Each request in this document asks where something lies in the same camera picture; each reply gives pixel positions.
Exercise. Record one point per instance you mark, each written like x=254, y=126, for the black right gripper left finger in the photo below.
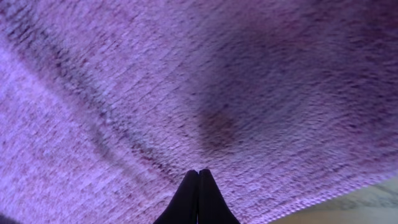
x=182, y=208

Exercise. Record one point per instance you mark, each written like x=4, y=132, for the pink microfiber cloth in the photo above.
x=105, y=104

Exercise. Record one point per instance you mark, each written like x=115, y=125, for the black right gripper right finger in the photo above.
x=212, y=208

